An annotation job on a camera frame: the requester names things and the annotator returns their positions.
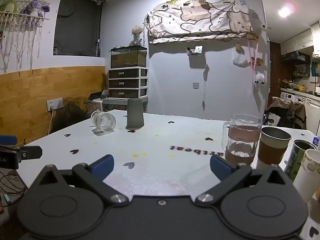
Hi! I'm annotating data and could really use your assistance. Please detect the black mesh net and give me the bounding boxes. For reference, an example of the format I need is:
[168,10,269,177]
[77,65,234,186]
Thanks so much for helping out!
[51,101,91,133]

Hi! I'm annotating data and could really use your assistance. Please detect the white plastic bag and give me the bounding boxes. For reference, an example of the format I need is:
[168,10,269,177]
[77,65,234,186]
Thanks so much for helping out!
[232,50,250,68]

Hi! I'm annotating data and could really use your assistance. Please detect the white power cable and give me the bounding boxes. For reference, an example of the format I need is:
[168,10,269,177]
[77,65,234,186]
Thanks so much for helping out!
[47,107,55,134]

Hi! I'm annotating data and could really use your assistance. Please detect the dark window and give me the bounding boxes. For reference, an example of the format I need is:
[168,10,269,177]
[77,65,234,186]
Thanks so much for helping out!
[53,0,103,57]

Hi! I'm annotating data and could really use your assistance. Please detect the white macrame wall hanger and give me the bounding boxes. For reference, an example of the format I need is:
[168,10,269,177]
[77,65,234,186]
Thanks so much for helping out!
[0,0,51,70]

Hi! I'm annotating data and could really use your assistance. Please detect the green plush toy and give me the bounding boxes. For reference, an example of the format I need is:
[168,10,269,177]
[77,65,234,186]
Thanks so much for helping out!
[0,0,18,23]

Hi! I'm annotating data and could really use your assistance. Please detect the pink sticks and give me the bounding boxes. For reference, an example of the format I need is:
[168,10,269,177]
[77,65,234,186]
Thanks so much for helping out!
[248,42,259,93]

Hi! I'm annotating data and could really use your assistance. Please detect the printed blanket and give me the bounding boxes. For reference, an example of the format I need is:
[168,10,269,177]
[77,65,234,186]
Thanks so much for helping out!
[145,0,253,44]

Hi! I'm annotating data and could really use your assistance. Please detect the white paper cup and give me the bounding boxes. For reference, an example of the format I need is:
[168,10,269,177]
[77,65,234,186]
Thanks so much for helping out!
[292,149,320,203]

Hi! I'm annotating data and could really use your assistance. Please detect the metal cup with brown sleeve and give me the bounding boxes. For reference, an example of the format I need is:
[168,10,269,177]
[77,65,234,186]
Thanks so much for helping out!
[256,127,292,170]

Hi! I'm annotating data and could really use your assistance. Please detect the brown wooden door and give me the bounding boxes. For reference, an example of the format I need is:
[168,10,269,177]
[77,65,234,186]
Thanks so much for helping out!
[269,41,282,99]

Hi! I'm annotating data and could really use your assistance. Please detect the chair with draped clothes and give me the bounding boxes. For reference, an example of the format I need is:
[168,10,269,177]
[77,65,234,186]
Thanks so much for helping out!
[264,96,307,130]

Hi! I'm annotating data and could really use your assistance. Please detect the grey plastic cup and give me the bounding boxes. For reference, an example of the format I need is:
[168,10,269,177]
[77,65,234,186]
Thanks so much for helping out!
[126,98,145,130]

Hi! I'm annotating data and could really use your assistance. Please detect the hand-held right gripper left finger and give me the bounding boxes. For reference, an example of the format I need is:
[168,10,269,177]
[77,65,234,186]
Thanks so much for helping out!
[30,154,130,207]

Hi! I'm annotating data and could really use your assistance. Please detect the clear glass cup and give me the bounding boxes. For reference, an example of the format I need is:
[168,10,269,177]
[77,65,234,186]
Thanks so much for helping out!
[90,110,117,133]

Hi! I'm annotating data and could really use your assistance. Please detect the white washing machine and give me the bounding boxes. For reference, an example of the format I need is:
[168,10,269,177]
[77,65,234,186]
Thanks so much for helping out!
[279,91,307,105]

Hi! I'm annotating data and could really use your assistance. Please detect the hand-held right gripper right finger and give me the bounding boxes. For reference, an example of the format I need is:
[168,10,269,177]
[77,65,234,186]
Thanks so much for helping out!
[195,155,294,207]

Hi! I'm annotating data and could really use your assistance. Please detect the white wall socket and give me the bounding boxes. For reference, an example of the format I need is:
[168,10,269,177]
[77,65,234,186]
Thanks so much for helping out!
[46,98,64,111]

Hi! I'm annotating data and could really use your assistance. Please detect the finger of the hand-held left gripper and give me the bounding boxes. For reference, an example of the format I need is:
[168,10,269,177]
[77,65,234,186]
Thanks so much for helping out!
[0,135,18,146]
[15,145,43,160]

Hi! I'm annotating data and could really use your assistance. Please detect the ceiling spot light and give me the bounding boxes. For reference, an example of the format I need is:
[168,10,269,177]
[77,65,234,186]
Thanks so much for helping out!
[278,6,292,18]

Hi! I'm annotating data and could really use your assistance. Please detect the dried flower vase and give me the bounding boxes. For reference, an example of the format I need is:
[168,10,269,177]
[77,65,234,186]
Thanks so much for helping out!
[129,25,144,47]

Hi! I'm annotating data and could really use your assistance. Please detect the glass mug with pink sleeve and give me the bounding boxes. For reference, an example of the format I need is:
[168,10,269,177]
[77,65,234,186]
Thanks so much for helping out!
[222,114,262,165]

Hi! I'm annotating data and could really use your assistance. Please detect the green tin can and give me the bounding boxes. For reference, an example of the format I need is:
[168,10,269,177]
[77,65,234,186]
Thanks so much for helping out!
[284,140,317,181]

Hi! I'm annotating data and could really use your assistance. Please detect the white heart-print tablecloth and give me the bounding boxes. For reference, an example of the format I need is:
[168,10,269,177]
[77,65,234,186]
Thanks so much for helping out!
[15,109,320,240]

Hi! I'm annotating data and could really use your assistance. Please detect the white kitchen wall cabinet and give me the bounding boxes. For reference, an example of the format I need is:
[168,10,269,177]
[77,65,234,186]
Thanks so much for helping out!
[280,29,314,55]

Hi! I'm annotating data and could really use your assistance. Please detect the tangled black cables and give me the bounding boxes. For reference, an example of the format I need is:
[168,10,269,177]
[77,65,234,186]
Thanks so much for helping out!
[0,169,28,207]

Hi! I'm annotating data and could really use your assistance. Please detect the grey hanging toy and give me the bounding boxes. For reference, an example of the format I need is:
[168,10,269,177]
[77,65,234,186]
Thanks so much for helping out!
[201,64,210,111]

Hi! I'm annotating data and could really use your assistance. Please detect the glass fish tank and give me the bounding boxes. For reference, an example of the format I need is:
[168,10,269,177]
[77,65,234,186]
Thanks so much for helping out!
[110,45,148,69]

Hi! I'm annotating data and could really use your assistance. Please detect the white plastic drawer unit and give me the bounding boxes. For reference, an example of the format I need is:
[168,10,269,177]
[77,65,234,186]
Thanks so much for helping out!
[108,67,149,99]

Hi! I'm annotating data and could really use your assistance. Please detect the purple plush toy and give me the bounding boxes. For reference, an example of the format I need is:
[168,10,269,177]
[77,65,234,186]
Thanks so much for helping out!
[20,0,50,20]

